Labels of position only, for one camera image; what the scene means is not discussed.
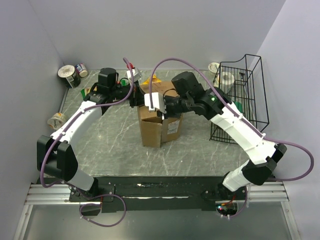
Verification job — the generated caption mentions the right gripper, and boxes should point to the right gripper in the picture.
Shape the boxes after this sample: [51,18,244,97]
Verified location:
[157,94,193,119]

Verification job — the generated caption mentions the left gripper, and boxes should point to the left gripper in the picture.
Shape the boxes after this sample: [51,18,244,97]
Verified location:
[110,80,147,109]

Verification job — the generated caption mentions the brown cardboard box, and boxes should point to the brown cardboard box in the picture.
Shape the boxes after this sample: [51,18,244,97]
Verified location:
[137,81,183,148]

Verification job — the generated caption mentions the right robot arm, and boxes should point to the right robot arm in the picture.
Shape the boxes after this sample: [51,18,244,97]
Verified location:
[164,71,287,200]

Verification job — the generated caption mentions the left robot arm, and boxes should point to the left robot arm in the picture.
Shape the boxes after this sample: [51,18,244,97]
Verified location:
[36,67,144,201]

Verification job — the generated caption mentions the yellow Lays chips bag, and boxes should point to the yellow Lays chips bag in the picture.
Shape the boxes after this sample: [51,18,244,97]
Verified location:
[142,73,162,85]

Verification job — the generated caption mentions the green Chuba chips bag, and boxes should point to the green Chuba chips bag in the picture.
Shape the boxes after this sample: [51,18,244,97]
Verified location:
[80,87,92,101]

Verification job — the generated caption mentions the white cup behind basket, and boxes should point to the white cup behind basket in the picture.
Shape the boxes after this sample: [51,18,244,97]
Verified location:
[208,62,220,74]

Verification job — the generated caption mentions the white cup in basket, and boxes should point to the white cup in basket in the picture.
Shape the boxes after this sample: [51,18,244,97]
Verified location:
[217,71,235,93]

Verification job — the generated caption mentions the blue white can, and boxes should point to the blue white can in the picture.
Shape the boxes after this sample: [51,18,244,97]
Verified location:
[74,63,88,78]

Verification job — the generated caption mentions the green object in basket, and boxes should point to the green object in basket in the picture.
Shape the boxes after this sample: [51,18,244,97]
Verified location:
[234,101,243,113]

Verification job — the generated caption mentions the dark cup white lid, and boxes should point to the dark cup white lid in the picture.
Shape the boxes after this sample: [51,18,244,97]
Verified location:
[57,65,81,89]

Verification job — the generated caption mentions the orange white cup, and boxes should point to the orange white cup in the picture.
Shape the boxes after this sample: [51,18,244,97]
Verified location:
[47,112,68,130]

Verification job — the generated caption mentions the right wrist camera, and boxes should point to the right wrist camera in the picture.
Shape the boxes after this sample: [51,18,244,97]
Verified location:
[144,92,166,114]

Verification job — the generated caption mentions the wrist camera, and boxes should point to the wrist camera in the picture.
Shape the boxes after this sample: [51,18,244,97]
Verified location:
[144,92,166,114]
[126,63,142,81]

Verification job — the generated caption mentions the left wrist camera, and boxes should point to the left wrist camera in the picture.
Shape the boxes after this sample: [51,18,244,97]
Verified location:
[126,63,142,81]

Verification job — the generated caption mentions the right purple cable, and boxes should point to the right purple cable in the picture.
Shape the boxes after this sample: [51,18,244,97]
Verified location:
[148,57,315,218]

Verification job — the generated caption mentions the black wire basket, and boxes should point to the black wire basket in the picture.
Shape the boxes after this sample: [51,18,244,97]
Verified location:
[208,54,270,132]

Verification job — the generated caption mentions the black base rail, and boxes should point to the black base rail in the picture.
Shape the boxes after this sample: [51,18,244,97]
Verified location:
[69,176,246,213]

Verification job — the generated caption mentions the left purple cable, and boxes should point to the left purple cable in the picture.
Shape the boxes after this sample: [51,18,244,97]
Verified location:
[39,57,137,198]

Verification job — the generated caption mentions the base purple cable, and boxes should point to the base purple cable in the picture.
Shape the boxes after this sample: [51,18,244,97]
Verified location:
[79,194,127,229]

